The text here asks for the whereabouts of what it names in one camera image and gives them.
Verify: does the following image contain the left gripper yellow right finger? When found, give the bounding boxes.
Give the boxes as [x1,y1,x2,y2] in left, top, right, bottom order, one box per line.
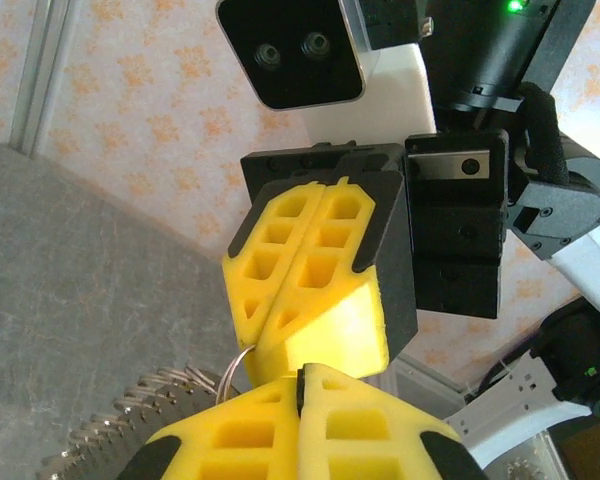
[298,361,487,480]

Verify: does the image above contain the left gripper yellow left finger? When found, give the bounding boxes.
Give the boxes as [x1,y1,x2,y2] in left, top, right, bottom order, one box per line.
[118,375,302,480]

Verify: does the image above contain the aluminium side rail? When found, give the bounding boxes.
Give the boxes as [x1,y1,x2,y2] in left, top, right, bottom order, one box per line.
[387,349,469,414]

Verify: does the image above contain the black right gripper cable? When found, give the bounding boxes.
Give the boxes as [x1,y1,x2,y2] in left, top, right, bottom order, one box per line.
[519,82,572,187]

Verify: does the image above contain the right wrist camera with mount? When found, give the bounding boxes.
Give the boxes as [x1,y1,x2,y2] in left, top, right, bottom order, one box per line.
[214,0,437,151]

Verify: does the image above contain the aluminium corner post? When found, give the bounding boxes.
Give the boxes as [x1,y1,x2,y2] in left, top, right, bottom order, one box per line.
[12,0,79,157]

